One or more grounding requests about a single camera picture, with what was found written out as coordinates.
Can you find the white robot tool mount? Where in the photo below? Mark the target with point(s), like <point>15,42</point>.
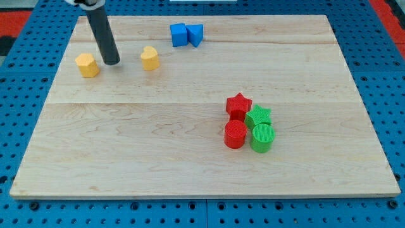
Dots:
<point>87,5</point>

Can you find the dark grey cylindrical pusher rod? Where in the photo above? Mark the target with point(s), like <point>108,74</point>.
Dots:
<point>98,20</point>

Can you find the yellow hexagon block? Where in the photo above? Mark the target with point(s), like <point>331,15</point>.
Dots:
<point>87,65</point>

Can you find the yellow heart block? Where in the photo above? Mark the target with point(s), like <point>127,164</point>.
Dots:
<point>149,58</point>

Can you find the blue cube block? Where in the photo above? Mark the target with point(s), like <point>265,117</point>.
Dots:
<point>178,34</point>

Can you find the blue triangle block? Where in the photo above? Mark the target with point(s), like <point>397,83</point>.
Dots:
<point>195,34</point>

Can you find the wooden board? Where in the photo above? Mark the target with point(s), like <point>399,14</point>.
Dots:
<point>132,134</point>

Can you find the red star block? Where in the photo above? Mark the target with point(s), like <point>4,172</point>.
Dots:
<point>238,106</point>

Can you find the red cylinder block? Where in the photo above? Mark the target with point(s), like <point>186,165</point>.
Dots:
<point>235,134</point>

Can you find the green star block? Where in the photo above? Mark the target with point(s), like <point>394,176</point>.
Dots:
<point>258,115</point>

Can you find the green cylinder block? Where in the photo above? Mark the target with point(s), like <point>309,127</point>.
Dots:
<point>262,139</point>

